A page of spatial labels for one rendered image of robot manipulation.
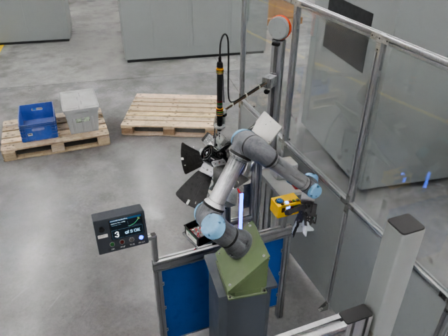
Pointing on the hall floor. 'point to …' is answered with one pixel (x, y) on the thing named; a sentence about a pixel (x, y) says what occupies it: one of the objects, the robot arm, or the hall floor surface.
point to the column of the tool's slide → (277, 135)
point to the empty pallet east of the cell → (170, 115)
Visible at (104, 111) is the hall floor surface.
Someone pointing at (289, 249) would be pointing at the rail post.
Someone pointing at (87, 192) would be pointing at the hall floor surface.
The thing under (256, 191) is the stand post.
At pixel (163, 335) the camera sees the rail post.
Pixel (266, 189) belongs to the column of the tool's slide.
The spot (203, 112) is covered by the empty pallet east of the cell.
